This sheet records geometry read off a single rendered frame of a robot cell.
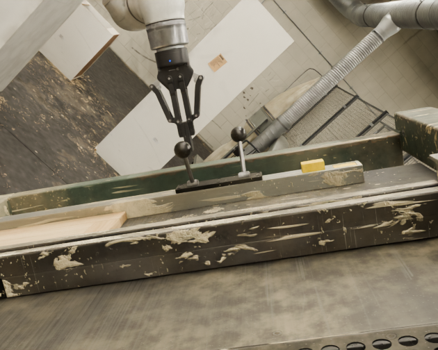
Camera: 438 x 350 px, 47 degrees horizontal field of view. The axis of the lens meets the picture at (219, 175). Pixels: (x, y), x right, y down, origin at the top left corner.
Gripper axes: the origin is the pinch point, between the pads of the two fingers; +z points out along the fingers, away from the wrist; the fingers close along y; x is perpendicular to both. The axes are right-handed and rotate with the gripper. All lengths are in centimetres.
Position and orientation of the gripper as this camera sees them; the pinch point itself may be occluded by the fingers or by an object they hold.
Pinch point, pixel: (187, 136)
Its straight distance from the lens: 118.7
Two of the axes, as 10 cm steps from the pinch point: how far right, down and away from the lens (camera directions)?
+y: -9.8, 1.6, 1.1
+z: 1.8, 9.6, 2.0
